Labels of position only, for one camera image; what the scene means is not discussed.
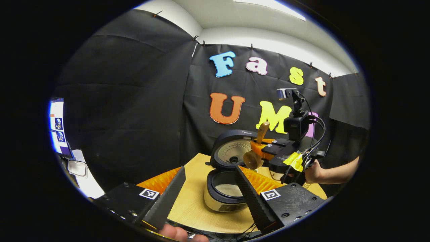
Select wooden spoon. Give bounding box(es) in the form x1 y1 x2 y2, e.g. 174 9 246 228
243 122 270 170

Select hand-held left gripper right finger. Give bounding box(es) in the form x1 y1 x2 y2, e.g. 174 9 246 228
234 165 327 234

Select white side table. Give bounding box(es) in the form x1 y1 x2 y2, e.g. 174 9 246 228
62 150 105 199

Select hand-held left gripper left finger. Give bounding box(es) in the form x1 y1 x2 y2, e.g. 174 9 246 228
91 166 186 232

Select white rice grains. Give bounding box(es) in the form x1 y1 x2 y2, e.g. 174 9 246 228
215 183 243 198

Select computer monitor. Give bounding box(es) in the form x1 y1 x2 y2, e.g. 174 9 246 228
49 97 73 158

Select black rice cooker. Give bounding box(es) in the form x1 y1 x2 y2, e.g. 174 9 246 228
203 129 269 213

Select black backdrop cloth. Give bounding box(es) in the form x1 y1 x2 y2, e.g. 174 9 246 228
52 9 370 194

